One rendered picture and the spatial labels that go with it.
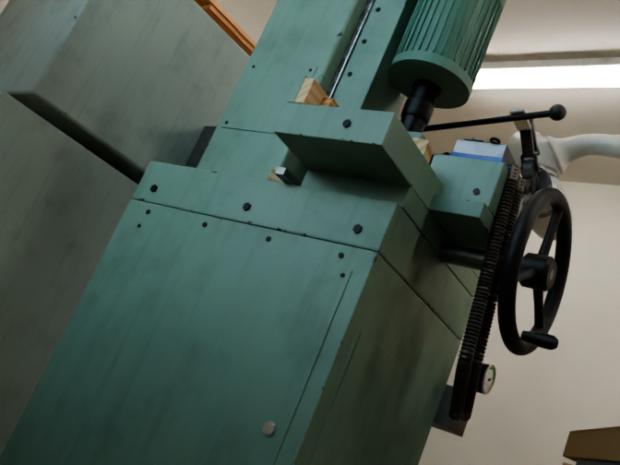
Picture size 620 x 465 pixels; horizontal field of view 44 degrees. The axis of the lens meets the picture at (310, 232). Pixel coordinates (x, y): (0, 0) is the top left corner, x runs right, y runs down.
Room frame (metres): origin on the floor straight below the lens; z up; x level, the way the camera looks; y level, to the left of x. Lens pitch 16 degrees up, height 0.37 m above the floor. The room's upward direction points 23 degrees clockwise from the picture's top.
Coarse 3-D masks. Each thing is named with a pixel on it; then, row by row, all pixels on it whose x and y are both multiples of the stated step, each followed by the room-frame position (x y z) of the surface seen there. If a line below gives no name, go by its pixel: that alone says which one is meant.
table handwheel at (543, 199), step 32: (544, 192) 1.13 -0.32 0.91; (448, 256) 1.30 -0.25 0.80; (480, 256) 1.26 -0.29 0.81; (512, 256) 1.10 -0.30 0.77; (544, 256) 1.19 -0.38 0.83; (512, 288) 1.12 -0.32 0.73; (544, 288) 1.20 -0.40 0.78; (512, 320) 1.15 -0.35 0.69; (544, 320) 1.30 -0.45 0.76; (512, 352) 1.23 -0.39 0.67
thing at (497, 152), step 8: (456, 144) 1.26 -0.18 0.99; (464, 144) 1.25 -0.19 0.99; (472, 144) 1.24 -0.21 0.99; (480, 144) 1.23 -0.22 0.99; (488, 144) 1.22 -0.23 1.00; (496, 144) 1.21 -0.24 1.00; (456, 152) 1.25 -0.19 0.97; (464, 152) 1.25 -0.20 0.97; (472, 152) 1.24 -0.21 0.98; (480, 152) 1.23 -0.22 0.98; (488, 152) 1.22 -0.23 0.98; (496, 152) 1.21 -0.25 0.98; (504, 152) 1.20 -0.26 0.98; (488, 160) 1.22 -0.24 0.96; (496, 160) 1.21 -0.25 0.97; (504, 160) 1.21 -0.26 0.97; (512, 160) 1.24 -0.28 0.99
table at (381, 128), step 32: (288, 128) 1.16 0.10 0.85; (320, 128) 1.13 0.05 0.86; (352, 128) 1.09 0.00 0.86; (384, 128) 1.06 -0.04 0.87; (320, 160) 1.21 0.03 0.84; (352, 160) 1.16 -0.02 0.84; (384, 160) 1.10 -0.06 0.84; (416, 160) 1.15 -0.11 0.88; (416, 192) 1.18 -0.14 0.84; (448, 224) 1.26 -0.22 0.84; (480, 224) 1.20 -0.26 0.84
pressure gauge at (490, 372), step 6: (486, 366) 1.48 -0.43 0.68; (492, 366) 1.49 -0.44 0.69; (486, 372) 1.47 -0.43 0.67; (492, 372) 1.50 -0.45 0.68; (480, 378) 1.47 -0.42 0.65; (486, 378) 1.48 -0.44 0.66; (492, 378) 1.51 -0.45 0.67; (480, 384) 1.48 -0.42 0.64; (486, 384) 1.49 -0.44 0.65; (492, 384) 1.52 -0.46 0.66; (480, 390) 1.49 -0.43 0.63; (486, 390) 1.50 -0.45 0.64
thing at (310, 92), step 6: (306, 78) 1.17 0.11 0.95; (312, 78) 1.16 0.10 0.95; (306, 84) 1.17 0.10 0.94; (312, 84) 1.16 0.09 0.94; (318, 84) 1.17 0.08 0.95; (300, 90) 1.17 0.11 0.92; (306, 90) 1.16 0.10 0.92; (312, 90) 1.17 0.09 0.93; (318, 90) 1.18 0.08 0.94; (300, 96) 1.17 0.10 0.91; (306, 96) 1.16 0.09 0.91; (312, 96) 1.17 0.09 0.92; (318, 96) 1.18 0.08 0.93; (324, 96) 1.19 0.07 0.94; (300, 102) 1.16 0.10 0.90; (306, 102) 1.17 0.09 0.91; (312, 102) 1.18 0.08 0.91; (318, 102) 1.19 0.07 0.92
